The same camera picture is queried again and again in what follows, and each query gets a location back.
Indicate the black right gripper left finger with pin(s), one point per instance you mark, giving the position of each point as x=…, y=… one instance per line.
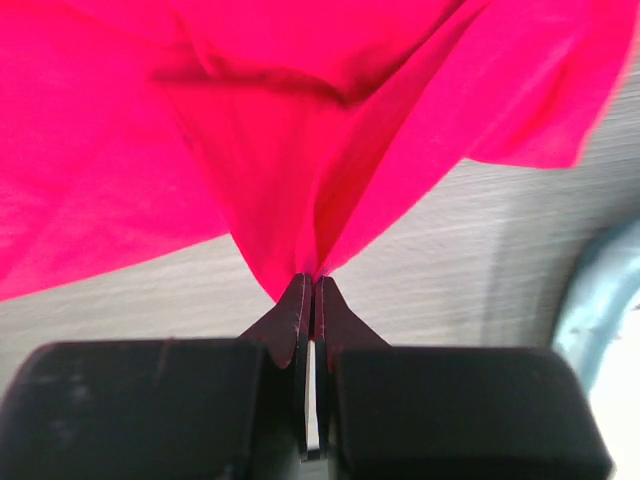
x=191, y=408

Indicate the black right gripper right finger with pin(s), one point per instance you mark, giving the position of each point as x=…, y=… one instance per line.
x=433, y=412

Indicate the red t shirt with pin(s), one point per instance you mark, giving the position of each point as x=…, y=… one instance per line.
x=304, y=129

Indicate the blue plastic basket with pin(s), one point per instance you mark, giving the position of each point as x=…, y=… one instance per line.
x=602, y=290

